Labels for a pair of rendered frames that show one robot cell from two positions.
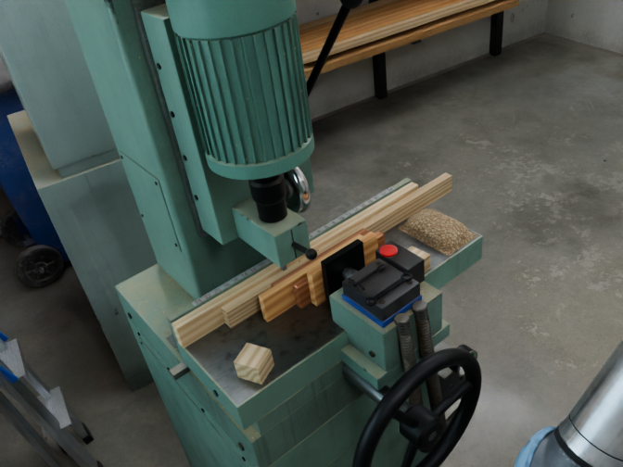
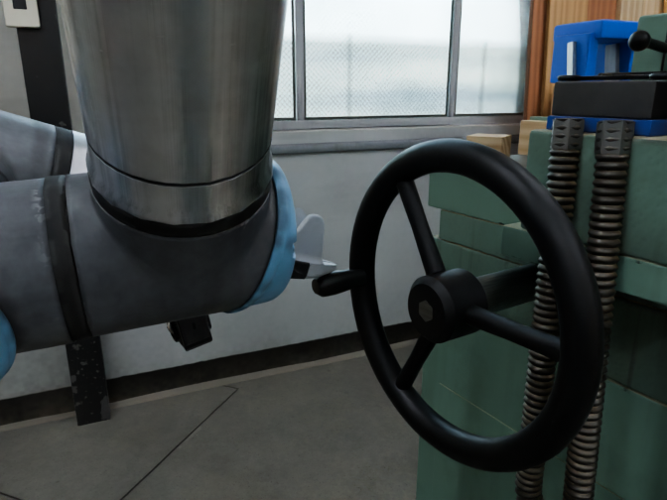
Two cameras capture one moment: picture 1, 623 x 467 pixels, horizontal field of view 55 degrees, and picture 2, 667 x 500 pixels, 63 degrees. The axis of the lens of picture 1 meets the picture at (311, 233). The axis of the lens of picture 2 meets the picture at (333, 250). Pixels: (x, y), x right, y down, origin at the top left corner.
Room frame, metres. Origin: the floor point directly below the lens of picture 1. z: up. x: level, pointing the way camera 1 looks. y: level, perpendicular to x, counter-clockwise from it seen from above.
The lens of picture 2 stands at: (0.50, -0.58, 0.99)
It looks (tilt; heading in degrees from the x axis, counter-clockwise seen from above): 16 degrees down; 91
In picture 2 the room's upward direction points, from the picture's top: straight up
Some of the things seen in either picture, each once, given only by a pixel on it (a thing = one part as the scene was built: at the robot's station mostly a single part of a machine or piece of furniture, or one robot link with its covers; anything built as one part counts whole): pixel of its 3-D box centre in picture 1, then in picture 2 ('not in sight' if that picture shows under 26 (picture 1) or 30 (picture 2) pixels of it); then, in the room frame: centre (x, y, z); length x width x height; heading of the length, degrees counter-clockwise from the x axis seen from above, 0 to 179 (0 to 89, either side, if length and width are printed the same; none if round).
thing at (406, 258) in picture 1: (387, 280); (661, 96); (0.75, -0.11, 0.99); 0.13 x 0.11 x 0.06; 124
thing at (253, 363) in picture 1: (254, 363); (488, 150); (0.68, 0.13, 0.92); 0.05 x 0.04 x 0.04; 60
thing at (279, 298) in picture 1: (315, 276); not in sight; (0.86, 0.01, 0.93); 0.24 x 0.01 x 0.06; 124
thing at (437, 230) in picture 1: (436, 224); not in sight; (0.98, -0.26, 0.92); 0.14 x 0.09 x 0.04; 34
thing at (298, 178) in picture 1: (289, 185); not in sight; (1.05, 0.03, 1.02); 0.12 x 0.03 x 0.12; 34
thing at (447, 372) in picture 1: (437, 365); not in sight; (0.90, -0.24, 0.58); 0.12 x 0.08 x 0.08; 34
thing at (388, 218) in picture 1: (349, 242); not in sight; (0.96, -0.07, 0.92); 0.60 x 0.02 x 0.04; 124
